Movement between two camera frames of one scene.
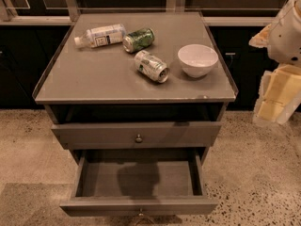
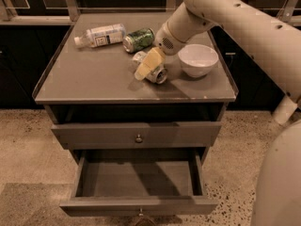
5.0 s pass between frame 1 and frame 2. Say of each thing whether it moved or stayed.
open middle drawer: stayed
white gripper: moved
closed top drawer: stayed
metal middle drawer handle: stayed
